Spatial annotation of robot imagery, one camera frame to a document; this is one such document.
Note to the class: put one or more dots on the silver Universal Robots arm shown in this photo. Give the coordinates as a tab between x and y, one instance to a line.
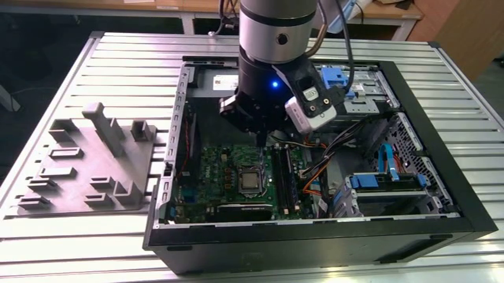
271	35

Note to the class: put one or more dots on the black RAM slot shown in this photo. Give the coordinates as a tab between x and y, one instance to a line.
278	177

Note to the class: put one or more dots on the grey power supply unit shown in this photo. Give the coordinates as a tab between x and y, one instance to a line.
208	118

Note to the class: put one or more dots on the blue drive bay latch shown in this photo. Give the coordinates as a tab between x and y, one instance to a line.
331	77

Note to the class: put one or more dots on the green motherboard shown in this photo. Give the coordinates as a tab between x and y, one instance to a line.
216	165

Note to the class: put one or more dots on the silver CPU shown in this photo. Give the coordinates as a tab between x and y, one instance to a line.
251	180

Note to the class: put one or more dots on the metal drive cage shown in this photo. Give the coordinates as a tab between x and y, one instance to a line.
366	106

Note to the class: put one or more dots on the black graphics card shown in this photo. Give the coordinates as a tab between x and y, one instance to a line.
243	210

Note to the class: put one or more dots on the hard disk in blue carrier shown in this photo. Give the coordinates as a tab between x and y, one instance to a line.
363	181

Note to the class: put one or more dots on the metal disk bay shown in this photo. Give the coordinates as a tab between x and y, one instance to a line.
347	206

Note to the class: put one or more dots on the grey parts rack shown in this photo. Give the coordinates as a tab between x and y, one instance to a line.
97	165

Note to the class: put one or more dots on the black open PC case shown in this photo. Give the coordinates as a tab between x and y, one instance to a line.
275	244

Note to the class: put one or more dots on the wooden desk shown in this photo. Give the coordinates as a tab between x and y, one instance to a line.
97	2

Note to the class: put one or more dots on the brown wooden panel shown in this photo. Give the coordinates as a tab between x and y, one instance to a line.
464	29

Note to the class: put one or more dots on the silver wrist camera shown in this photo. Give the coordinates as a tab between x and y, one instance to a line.
302	122

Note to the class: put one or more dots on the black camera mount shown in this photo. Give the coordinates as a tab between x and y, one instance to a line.
299	73

